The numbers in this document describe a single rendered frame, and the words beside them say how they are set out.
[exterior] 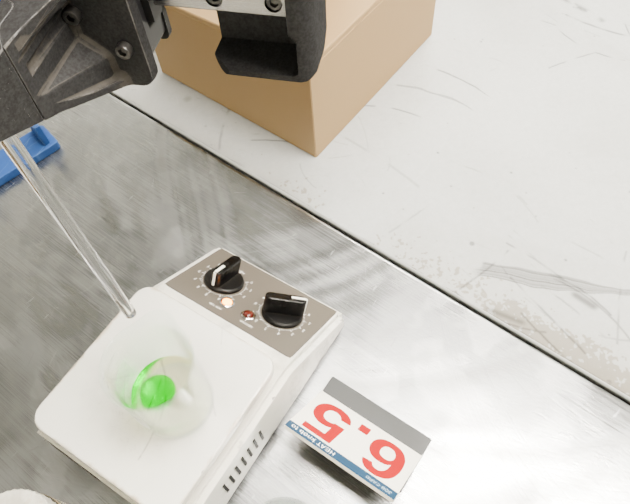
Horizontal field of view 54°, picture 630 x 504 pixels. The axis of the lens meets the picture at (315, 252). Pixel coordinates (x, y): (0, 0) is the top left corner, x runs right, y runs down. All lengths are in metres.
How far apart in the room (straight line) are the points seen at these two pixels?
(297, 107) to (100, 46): 0.37
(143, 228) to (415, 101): 0.31
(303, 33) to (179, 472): 0.29
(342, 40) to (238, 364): 0.30
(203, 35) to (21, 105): 0.43
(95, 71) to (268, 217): 0.38
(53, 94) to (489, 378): 0.40
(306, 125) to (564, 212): 0.25
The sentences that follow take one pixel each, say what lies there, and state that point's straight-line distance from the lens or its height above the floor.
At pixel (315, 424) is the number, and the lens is 0.47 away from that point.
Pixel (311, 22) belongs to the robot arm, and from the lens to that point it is 0.21.
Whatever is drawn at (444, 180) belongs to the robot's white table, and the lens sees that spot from 0.61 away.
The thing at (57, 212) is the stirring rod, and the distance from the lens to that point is 0.25.
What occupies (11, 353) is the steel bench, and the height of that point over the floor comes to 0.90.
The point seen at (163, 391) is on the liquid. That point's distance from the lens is 0.41.
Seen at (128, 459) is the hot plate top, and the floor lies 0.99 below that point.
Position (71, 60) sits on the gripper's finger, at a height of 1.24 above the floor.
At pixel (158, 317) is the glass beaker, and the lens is 0.38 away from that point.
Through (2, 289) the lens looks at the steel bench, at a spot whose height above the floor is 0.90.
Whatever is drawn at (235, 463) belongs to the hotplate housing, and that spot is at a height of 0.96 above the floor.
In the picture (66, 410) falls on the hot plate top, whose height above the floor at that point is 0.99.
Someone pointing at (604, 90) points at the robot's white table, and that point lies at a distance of 0.73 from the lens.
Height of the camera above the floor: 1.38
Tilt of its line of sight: 59 degrees down
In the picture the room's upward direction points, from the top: 6 degrees counter-clockwise
